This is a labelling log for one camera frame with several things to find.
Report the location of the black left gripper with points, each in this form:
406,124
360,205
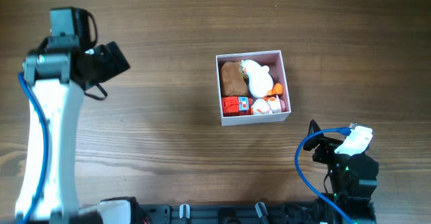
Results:
113,62

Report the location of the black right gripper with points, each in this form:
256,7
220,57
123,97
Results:
327,146

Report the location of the small duck with pink hat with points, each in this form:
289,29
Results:
271,105

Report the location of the large white duck yellow hat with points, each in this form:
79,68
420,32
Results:
260,83

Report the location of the red toy fire truck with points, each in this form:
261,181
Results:
236,106

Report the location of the brown plush capybara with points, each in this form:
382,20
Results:
232,80

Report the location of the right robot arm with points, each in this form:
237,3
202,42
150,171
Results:
352,173

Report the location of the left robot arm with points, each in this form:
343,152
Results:
56,77

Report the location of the pink open cardboard box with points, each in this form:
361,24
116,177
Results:
274,60

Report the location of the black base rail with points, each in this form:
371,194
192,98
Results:
286,213

